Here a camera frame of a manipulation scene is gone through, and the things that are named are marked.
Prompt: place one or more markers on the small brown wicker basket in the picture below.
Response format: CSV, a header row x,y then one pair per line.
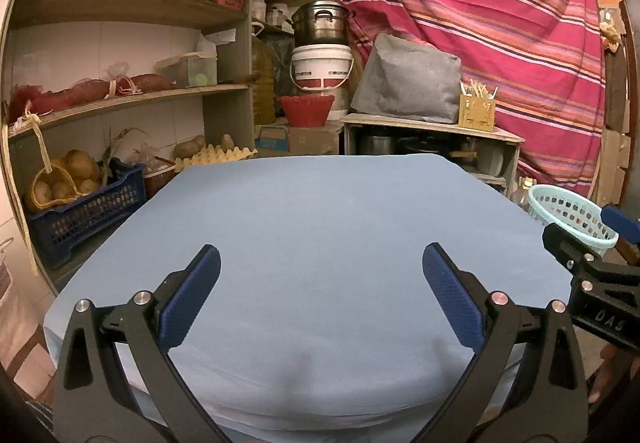
x,y
159,180

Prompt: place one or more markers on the yellow hanging ornament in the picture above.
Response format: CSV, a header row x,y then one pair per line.
x,y
611,38

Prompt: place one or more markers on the clear plastic container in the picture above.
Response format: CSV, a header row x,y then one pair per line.
x,y
186,71

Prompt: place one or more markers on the light blue plastic basket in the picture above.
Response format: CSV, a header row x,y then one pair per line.
x,y
570,218

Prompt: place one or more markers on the wooden shelving unit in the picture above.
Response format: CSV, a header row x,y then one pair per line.
x,y
125,3

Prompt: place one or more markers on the small clear oil bottle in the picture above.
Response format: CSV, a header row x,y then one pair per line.
x,y
524,195

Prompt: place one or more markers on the large yellow oil bottle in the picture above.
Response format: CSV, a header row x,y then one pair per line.
x,y
263,80

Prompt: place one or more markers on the red round basket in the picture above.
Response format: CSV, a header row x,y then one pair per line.
x,y
306,110

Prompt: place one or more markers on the bundle of wooden sticks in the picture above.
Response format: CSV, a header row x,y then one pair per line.
x,y
477,89

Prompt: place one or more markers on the pink striped cloth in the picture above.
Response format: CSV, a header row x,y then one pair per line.
x,y
475,23

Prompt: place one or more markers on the blue plastic crate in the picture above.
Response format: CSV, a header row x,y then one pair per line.
x,y
87,220

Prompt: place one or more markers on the yellow egg tray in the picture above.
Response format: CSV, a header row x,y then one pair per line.
x,y
220,157

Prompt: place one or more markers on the grey jug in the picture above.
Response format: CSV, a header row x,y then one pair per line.
x,y
488,159

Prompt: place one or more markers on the brown cardboard box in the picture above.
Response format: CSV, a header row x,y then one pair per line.
x,y
310,142

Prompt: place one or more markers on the clear plastic bag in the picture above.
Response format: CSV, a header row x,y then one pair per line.
x,y
129,148

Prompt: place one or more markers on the sweet potato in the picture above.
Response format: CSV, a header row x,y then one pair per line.
x,y
75,95
150,83

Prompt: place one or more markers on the yellow perforated holder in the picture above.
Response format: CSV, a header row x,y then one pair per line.
x,y
476,114

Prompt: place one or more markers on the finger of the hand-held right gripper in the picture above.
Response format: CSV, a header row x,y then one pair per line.
x,y
622,223
562,243

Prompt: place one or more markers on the small steel pot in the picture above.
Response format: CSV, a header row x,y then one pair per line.
x,y
375,145

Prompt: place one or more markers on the white lower bucket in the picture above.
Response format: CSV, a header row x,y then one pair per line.
x,y
337,103

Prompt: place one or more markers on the red mesh bag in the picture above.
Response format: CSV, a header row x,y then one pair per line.
x,y
22,100

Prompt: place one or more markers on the dark frying pan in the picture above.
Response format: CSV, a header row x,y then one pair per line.
x,y
422,147

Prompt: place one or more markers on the white plastic bucket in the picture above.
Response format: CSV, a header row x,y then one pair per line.
x,y
322,65

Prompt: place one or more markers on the low wooden cabinet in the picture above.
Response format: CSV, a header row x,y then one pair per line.
x,y
430,128

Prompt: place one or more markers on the grey cloth cover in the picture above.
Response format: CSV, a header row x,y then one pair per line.
x,y
407,80

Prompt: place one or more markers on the white storage jar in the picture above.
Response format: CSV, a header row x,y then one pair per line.
x,y
258,8
279,17

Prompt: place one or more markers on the large brown potato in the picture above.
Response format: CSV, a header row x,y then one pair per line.
x,y
81,164

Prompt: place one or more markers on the steel cooking pot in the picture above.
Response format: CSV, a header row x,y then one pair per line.
x,y
320,23

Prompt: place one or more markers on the white paper note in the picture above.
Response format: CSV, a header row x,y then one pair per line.
x,y
223,36

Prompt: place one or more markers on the cream cloth strip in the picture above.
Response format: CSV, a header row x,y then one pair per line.
x,y
41,148

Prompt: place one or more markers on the yellow wicker basket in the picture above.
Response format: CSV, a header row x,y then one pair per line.
x,y
40,178

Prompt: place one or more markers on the blue table cloth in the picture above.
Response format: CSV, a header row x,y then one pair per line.
x,y
320,233

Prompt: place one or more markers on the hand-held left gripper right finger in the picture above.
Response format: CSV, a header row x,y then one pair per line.
x,y
450,293

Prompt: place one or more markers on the person's right hand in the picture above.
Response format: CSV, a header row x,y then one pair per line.
x,y
606,373

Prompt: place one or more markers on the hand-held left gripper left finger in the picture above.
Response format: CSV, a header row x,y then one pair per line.
x,y
192,293

